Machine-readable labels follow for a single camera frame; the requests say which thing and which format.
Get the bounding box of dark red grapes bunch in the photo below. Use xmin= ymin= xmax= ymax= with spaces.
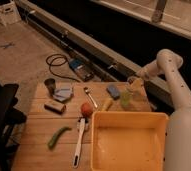
xmin=127 ymin=76 xmax=135 ymax=84

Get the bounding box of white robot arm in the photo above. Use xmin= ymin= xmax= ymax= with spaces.
xmin=128 ymin=49 xmax=191 ymax=171

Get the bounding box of green plastic cup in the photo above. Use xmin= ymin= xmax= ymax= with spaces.
xmin=120 ymin=91 xmax=131 ymax=108

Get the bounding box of blue sponge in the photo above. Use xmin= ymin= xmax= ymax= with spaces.
xmin=106 ymin=84 xmax=120 ymax=100

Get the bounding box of yellow banana piece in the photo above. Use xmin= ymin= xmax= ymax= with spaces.
xmin=102 ymin=98 xmax=113 ymax=111

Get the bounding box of metal spoon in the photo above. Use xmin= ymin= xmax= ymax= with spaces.
xmin=83 ymin=87 xmax=98 ymax=108

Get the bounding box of red tomato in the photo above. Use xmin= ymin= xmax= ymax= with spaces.
xmin=81 ymin=102 xmax=93 ymax=117

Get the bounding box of blue power tool box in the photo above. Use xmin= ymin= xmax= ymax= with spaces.
xmin=69 ymin=59 xmax=94 ymax=82

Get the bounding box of yellow plastic tub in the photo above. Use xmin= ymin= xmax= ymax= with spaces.
xmin=91 ymin=111 xmax=168 ymax=171

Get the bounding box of blue folded cloth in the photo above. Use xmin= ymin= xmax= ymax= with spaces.
xmin=53 ymin=87 xmax=73 ymax=102

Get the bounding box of brown wooden block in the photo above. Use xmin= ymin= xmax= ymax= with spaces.
xmin=44 ymin=102 xmax=66 ymax=114

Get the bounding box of grey metal cup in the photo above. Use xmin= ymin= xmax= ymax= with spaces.
xmin=44 ymin=78 xmax=56 ymax=96

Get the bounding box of green chili pepper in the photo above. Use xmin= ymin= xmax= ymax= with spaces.
xmin=47 ymin=126 xmax=72 ymax=150

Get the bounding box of black chair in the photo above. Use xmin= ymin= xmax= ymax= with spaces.
xmin=0 ymin=83 xmax=27 ymax=171

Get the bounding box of white cardboard box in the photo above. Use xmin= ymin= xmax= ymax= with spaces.
xmin=0 ymin=0 xmax=21 ymax=26

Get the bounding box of long metal rail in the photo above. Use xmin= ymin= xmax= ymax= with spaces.
xmin=15 ymin=0 xmax=173 ymax=107

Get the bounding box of white handled spatula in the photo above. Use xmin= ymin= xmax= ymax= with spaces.
xmin=73 ymin=117 xmax=87 ymax=168

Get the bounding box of black cable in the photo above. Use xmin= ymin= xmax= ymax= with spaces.
xmin=45 ymin=53 xmax=81 ymax=83

